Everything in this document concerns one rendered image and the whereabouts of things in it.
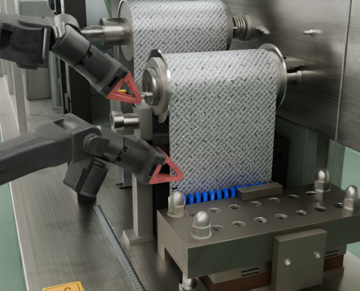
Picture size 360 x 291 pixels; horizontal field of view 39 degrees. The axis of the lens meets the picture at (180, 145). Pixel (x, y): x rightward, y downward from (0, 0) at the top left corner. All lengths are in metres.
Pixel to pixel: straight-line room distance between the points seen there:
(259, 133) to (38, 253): 0.53
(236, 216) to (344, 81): 0.33
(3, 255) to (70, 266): 1.96
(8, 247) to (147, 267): 2.09
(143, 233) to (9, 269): 1.80
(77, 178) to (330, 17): 0.58
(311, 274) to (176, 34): 0.61
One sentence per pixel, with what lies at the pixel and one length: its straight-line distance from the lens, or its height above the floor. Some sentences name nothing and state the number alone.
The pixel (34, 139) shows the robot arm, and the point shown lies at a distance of 0.84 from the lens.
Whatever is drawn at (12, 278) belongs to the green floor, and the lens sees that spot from 2.81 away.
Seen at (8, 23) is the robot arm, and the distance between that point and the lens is 0.93.
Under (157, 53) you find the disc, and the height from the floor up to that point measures 1.32.
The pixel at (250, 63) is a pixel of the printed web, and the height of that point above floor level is 1.29.
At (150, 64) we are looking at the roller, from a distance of 1.03.
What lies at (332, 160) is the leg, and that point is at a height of 1.00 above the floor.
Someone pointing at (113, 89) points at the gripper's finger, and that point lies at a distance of 0.97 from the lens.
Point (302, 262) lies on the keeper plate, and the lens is 0.97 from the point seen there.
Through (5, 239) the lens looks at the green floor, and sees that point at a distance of 3.19.
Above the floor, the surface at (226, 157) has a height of 1.10.
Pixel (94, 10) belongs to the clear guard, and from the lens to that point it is 1.97.
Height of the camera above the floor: 1.46
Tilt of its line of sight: 18 degrees down
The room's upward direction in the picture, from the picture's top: straight up
